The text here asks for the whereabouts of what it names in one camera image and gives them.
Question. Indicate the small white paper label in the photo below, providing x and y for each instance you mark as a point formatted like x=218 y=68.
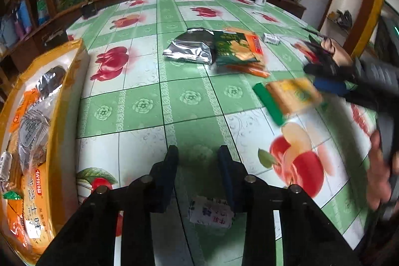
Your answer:
x=211 y=212

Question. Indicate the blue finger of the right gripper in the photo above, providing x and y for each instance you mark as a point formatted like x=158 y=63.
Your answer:
x=330 y=86

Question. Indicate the orange cracker packet in tray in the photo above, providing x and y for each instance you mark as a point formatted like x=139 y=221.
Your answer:
x=35 y=213

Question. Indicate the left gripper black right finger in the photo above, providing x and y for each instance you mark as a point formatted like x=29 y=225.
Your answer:
x=233 y=175

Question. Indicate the small white box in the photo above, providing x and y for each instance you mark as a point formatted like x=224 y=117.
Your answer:
x=270 y=39

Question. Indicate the yellow cardboard tray box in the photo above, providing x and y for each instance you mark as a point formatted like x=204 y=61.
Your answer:
x=59 y=73

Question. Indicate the black ink bottle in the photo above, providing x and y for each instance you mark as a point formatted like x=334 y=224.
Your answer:
x=89 y=9

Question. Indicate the green yellow biscuit packet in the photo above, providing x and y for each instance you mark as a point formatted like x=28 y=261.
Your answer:
x=285 y=98

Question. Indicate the green fruit pattern tablecloth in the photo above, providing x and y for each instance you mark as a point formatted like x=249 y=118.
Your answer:
x=136 y=103

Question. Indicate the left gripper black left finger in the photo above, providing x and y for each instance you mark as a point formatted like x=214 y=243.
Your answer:
x=163 y=180

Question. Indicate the silver foil snack bag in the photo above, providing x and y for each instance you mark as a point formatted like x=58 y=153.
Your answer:
x=195 y=45

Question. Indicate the black scissors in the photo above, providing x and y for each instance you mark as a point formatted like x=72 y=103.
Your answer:
x=317 y=33

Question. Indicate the clear wrapped pastry packet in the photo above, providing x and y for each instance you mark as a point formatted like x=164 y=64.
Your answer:
x=33 y=134

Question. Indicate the person's right hand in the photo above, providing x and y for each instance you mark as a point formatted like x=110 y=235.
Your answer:
x=378 y=186

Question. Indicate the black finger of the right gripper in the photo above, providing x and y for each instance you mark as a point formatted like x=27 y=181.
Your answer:
x=332 y=62

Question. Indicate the green beef cracker packet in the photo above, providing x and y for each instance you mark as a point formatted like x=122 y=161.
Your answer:
x=222 y=46

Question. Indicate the orange cracker packet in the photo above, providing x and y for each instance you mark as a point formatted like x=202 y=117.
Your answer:
x=35 y=213
x=249 y=64

